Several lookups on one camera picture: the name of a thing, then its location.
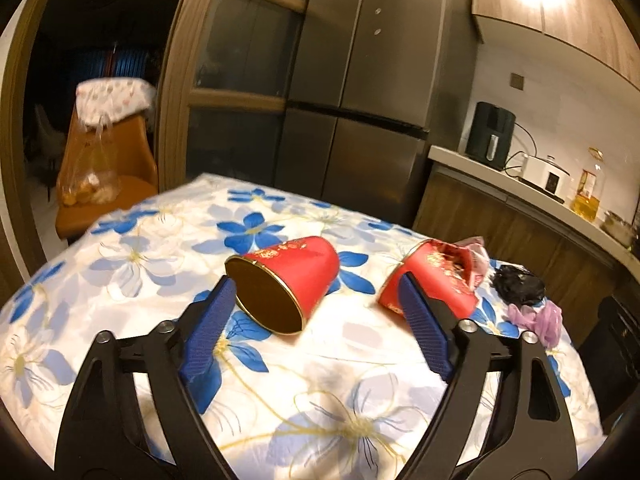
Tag steel mixing bowl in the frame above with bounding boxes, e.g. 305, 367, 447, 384
602, 210, 640, 248

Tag red paper cup gold inside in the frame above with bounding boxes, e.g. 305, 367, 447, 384
224, 235, 341, 336

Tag lilac plastic bag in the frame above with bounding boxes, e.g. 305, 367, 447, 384
506, 301, 564, 347

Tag black trash bin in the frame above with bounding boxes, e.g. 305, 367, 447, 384
577, 295, 640, 436

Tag black power cable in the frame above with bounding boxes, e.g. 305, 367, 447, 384
504, 122, 538, 178

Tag red paper cup white inside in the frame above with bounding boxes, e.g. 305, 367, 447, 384
377, 239, 481, 320

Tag blue curtain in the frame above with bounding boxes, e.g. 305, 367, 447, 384
85, 45, 151, 81

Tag small crumpled black plastic bag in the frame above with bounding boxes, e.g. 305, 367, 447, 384
492, 265, 547, 307

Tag cooking oil bottle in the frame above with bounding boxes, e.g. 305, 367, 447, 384
570, 147, 606, 223

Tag black air fryer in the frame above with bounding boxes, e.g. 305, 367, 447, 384
465, 101, 517, 171

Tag wooden glass-panel door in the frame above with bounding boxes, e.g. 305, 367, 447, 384
157, 0, 321, 196

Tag dark steel refrigerator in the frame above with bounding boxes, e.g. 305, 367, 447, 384
272, 0, 476, 228

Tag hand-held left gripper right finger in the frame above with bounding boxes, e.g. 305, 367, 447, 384
395, 272, 578, 480

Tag clear bag of fruit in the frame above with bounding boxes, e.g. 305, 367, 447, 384
56, 115, 121, 206

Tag wooden wall cabinet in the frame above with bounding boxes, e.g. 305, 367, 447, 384
470, 0, 640, 91

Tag orange leather chair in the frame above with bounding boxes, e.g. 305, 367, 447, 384
55, 105, 158, 241

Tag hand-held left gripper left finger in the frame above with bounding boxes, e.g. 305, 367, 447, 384
54, 276, 241, 480

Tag kitchen counter with wooden cabinets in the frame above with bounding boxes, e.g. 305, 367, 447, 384
412, 145, 640, 346

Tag white rice cooker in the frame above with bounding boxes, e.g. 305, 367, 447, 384
520, 154, 572, 200

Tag dotted white cloth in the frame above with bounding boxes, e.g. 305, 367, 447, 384
75, 77, 157, 126

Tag blue floral tablecloth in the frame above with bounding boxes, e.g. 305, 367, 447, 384
0, 172, 601, 480

